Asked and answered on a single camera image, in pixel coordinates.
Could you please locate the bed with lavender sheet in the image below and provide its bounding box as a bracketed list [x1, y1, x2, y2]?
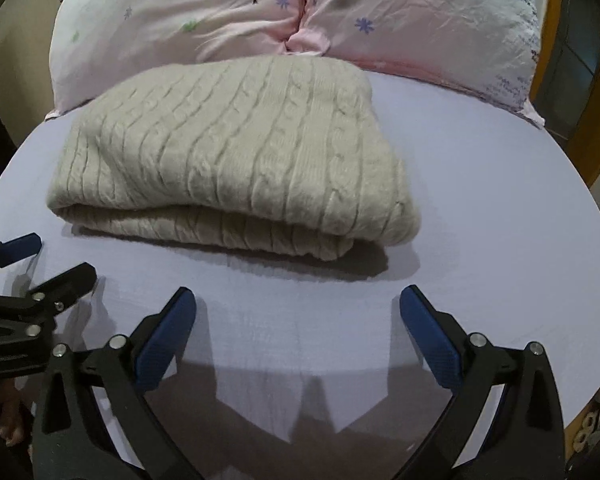
[0, 67, 600, 480]

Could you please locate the orange wooden frame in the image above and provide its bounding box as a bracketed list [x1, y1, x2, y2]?
[529, 0, 600, 192]

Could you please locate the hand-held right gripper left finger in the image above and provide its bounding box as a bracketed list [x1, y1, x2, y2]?
[34, 286, 207, 480]

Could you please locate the pink floral pillow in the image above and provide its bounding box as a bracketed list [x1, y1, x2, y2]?
[283, 0, 547, 132]
[45, 0, 312, 122]

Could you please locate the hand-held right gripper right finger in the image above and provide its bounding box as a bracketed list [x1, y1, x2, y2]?
[394, 284, 567, 480]

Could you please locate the cream cable-knit sweater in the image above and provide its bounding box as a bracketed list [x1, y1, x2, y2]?
[46, 56, 422, 262]

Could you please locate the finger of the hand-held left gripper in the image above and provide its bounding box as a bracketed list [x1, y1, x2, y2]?
[0, 232, 44, 292]
[0, 262, 98, 377]

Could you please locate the person's bare foot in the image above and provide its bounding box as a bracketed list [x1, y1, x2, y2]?
[0, 382, 33, 448]

